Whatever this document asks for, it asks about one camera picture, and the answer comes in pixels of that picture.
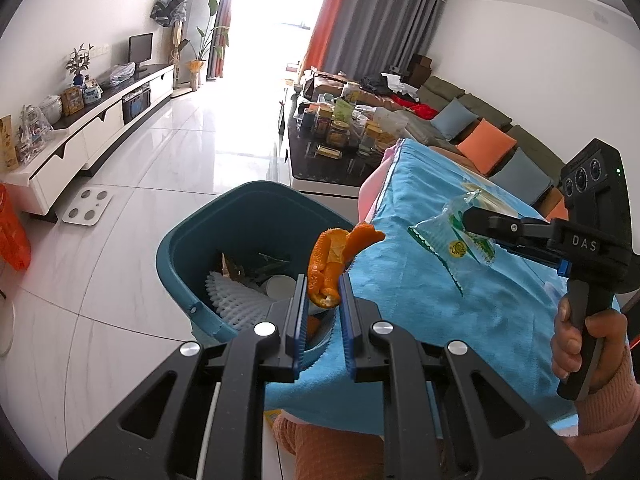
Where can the red cloth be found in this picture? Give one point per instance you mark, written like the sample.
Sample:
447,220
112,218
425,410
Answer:
417,107

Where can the black monitor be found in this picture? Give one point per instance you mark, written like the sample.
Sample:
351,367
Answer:
141,49

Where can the orange cushion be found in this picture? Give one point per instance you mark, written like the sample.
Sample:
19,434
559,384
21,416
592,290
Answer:
557,209
486,146

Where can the white foam fruit net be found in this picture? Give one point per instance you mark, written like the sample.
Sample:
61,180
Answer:
240,302

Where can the green brown sofa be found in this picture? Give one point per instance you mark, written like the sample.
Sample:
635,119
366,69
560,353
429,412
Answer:
450,95

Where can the brown boxes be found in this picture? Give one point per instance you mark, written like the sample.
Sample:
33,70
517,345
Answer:
420,67

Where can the orange plastic bag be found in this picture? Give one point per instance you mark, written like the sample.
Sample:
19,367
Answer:
14,230

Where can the orange curtain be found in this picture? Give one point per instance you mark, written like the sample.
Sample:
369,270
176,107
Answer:
330,15

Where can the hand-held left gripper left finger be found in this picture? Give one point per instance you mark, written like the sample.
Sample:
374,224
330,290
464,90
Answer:
300,345

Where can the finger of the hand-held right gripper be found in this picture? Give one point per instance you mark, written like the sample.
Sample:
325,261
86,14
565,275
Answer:
505,227
532,252

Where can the small potted plant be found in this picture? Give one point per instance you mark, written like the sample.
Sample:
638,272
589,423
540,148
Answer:
79,62

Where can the grey blue cushion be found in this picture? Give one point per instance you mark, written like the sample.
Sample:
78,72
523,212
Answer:
454,119
520,175

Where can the person's right hand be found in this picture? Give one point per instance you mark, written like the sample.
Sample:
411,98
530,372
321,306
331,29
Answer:
610,335

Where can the covered standing fan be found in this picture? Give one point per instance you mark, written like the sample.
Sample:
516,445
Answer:
169,7

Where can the white bathroom scale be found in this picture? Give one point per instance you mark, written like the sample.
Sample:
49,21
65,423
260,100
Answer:
87,206

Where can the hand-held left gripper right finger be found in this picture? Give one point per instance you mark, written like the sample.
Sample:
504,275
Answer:
348,340

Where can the black coffee table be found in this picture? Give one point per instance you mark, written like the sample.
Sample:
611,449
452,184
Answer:
320,170

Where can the pink cloth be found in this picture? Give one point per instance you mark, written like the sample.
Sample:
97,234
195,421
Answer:
375,185

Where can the clear green snack wrapper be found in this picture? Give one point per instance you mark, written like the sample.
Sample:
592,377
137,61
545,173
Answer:
442,237

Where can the person's leg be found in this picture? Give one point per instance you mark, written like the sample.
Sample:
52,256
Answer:
330,450

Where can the white tv stand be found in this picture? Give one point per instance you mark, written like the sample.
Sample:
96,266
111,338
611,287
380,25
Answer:
100,125

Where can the teal trash bin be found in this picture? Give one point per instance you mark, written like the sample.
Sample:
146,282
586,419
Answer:
185,255

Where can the blue floral blanket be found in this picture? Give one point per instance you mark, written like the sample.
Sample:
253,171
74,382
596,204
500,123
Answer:
425,320

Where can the person's right forearm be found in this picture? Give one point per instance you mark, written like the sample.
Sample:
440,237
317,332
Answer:
615,400

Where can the tall potted plant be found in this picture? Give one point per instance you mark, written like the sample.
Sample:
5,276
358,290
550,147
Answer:
205,40

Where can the orange peel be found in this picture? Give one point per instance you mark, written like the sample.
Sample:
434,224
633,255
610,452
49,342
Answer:
312,327
325,265

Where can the white paper cup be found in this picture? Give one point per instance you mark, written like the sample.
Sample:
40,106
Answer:
280,287

